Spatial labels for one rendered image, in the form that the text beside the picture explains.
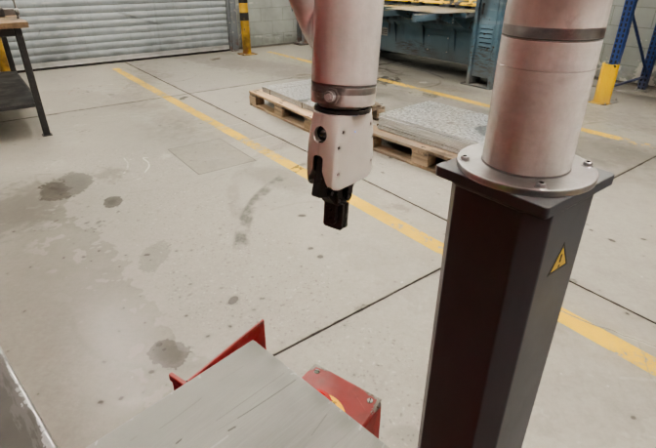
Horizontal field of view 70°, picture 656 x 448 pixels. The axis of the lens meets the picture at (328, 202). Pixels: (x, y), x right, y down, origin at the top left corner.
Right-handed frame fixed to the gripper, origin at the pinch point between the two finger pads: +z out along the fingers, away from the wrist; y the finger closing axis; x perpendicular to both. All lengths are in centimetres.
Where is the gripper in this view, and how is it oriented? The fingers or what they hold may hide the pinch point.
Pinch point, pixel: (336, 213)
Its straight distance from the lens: 66.8
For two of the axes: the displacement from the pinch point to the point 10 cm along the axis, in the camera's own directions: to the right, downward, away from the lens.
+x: -8.2, -2.6, 5.1
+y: 5.7, -2.9, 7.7
